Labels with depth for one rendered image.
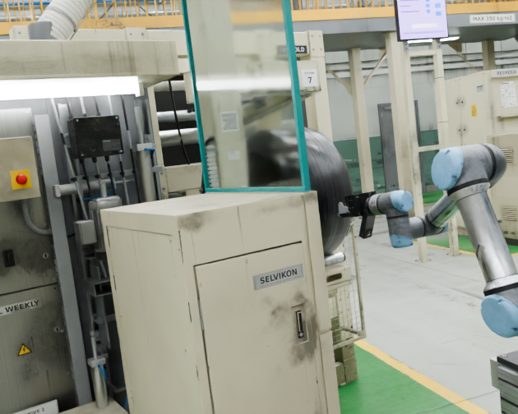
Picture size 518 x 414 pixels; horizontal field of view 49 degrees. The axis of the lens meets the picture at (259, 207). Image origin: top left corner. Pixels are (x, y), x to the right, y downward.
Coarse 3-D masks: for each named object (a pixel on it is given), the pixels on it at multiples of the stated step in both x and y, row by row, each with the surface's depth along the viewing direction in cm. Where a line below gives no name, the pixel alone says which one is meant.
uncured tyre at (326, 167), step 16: (304, 128) 236; (320, 144) 226; (320, 160) 220; (336, 160) 224; (320, 176) 217; (336, 176) 221; (320, 192) 215; (336, 192) 220; (352, 192) 227; (320, 208) 216; (336, 208) 220; (336, 224) 223; (336, 240) 229
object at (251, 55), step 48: (192, 0) 179; (240, 0) 156; (288, 0) 140; (192, 48) 184; (240, 48) 160; (288, 48) 141; (240, 96) 164; (288, 96) 145; (240, 144) 168; (288, 144) 148
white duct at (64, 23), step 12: (60, 0) 211; (72, 0) 211; (84, 0) 214; (48, 12) 209; (60, 12) 209; (72, 12) 212; (84, 12) 217; (60, 24) 209; (72, 24) 213; (60, 36) 210
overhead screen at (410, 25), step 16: (400, 0) 578; (416, 0) 583; (432, 0) 589; (400, 16) 579; (416, 16) 584; (432, 16) 591; (400, 32) 580; (416, 32) 586; (432, 32) 592; (448, 32) 598
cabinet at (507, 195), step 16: (496, 144) 640; (512, 144) 616; (512, 160) 619; (512, 176) 623; (496, 192) 651; (512, 192) 626; (496, 208) 654; (512, 208) 628; (512, 224) 633; (512, 240) 639
